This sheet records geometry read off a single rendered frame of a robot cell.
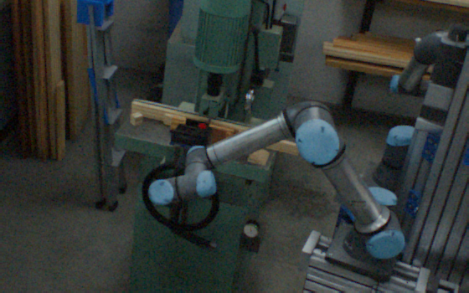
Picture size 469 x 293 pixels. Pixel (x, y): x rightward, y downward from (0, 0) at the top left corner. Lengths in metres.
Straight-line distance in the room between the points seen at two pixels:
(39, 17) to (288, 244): 1.75
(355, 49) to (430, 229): 2.32
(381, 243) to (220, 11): 0.96
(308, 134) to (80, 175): 2.33
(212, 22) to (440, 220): 1.04
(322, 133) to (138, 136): 0.95
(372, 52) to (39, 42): 2.09
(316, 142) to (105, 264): 1.75
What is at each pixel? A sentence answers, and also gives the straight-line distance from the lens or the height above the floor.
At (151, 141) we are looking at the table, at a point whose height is 0.90.
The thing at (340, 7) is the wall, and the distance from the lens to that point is 5.05.
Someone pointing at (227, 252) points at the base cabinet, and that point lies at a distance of 2.87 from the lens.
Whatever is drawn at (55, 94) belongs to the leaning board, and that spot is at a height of 0.40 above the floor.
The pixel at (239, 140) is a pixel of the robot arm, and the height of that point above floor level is 1.20.
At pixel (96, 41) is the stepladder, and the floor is 0.94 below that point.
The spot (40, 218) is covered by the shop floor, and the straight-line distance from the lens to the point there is 3.79.
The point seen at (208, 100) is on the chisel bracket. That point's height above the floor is 1.07.
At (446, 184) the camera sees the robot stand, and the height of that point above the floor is 1.08.
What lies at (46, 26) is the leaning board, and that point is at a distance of 3.92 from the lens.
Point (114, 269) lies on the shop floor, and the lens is 3.48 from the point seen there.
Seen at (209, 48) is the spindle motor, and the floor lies 1.29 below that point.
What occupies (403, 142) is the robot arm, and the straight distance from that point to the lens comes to 2.76.
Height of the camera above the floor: 2.27
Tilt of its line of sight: 29 degrees down
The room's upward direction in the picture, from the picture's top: 9 degrees clockwise
